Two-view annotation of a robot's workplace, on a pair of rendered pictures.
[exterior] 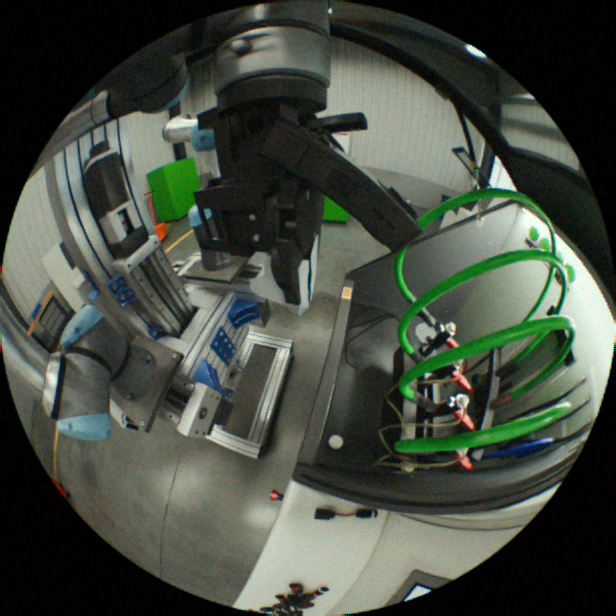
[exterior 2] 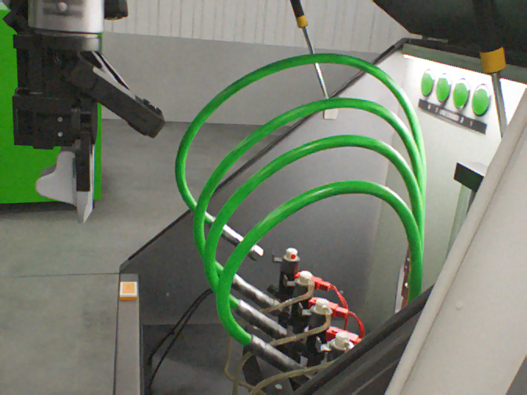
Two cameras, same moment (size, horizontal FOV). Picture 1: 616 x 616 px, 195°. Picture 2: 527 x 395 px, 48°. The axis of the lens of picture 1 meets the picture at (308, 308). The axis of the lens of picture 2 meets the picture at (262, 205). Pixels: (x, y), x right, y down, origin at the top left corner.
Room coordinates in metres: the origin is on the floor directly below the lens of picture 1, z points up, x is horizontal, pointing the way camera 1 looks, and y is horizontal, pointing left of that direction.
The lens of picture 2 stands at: (-0.53, 0.14, 1.49)
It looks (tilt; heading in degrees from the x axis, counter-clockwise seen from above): 19 degrees down; 331
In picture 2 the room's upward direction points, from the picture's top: 6 degrees clockwise
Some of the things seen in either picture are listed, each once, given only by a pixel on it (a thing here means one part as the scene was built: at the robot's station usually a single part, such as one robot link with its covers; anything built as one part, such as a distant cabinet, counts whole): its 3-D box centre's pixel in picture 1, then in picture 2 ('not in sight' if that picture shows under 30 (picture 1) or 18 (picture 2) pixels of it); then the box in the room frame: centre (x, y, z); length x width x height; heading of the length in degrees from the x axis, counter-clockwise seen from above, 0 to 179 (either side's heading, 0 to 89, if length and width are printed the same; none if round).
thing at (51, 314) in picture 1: (43, 333); not in sight; (0.10, 5.08, 0.52); 1.60 x 0.70 x 1.03; 168
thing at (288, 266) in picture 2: (423, 351); (277, 318); (0.18, -0.30, 1.02); 0.05 x 0.03 x 0.21; 74
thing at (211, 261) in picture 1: (216, 248); not in sight; (0.56, 0.34, 1.09); 0.15 x 0.15 x 0.10
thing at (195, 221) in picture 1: (209, 219); not in sight; (0.57, 0.34, 1.20); 0.13 x 0.12 x 0.14; 142
